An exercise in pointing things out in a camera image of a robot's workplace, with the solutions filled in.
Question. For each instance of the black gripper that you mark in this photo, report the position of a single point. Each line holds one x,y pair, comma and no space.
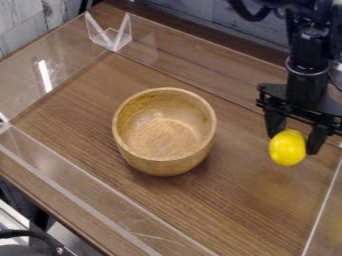
277,108

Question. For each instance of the yellow lemon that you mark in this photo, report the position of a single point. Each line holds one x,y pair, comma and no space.
287,148

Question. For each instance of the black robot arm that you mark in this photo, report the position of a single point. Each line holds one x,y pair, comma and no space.
302,98

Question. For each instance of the brown wooden bowl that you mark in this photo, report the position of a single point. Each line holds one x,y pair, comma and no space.
163,129

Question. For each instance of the clear acrylic tray wall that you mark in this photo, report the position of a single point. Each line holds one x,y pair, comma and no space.
235,206

